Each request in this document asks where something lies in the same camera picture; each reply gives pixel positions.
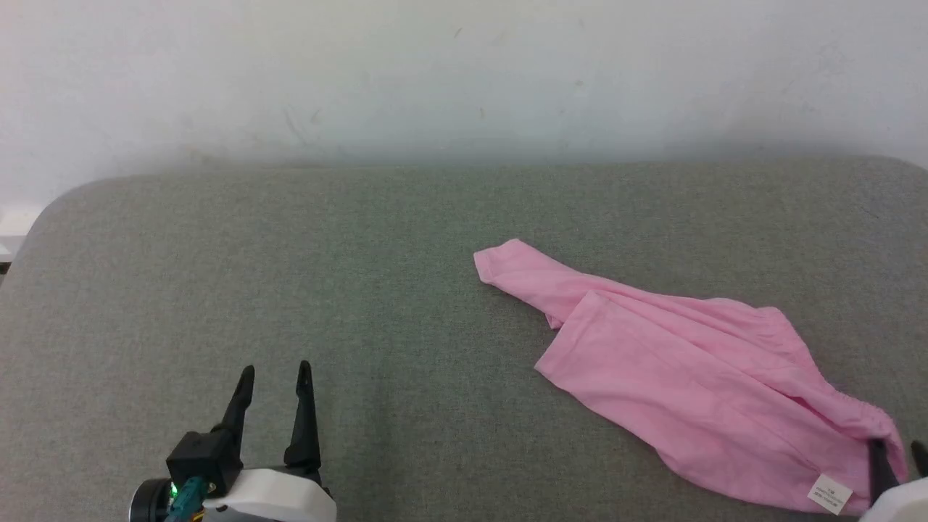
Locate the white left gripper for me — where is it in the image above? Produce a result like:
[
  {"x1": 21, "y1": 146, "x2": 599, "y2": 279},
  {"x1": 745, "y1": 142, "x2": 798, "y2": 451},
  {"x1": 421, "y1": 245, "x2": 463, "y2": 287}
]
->
[{"x1": 202, "y1": 360, "x2": 339, "y2": 522}]

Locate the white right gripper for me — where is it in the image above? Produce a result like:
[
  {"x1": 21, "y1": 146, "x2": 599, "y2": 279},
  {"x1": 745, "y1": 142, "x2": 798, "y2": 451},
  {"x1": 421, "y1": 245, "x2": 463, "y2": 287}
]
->
[{"x1": 858, "y1": 438, "x2": 928, "y2": 522}]

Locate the pink garment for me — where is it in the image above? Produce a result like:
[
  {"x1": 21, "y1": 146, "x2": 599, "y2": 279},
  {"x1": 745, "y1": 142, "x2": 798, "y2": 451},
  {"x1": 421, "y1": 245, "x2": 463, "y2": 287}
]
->
[{"x1": 473, "y1": 239, "x2": 908, "y2": 516}]

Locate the grey fabric sofa seat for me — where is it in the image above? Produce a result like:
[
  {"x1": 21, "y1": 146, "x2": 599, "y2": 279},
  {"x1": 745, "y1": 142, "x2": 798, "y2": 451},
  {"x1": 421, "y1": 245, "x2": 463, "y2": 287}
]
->
[{"x1": 0, "y1": 156, "x2": 928, "y2": 522}]

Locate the black camera box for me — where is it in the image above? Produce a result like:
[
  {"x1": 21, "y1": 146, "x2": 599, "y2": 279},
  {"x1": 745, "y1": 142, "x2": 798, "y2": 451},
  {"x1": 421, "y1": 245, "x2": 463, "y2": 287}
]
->
[{"x1": 166, "y1": 431, "x2": 244, "y2": 499}]

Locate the teal cable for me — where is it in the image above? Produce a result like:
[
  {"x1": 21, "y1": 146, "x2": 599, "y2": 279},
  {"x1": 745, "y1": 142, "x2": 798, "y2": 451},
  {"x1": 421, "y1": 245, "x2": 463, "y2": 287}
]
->
[{"x1": 165, "y1": 477, "x2": 205, "y2": 522}]

